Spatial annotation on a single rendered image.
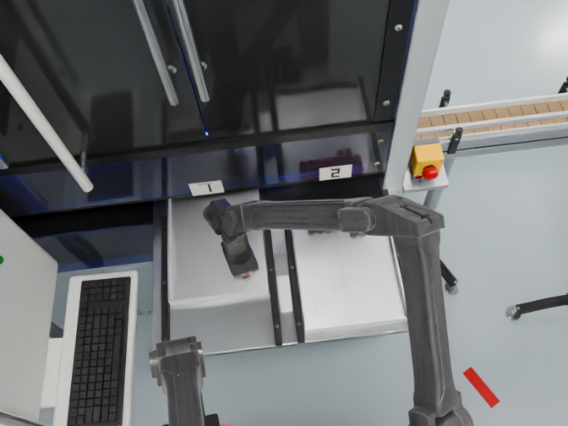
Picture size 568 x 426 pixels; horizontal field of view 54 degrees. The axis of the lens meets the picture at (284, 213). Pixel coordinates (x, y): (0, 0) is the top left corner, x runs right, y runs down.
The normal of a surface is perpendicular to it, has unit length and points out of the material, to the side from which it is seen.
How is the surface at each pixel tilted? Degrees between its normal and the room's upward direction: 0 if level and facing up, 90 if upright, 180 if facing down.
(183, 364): 41
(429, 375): 56
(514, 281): 0
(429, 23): 90
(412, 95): 90
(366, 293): 0
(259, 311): 0
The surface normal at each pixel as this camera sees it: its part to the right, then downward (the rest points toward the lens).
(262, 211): -0.68, 0.14
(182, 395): -0.07, -0.93
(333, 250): -0.06, -0.47
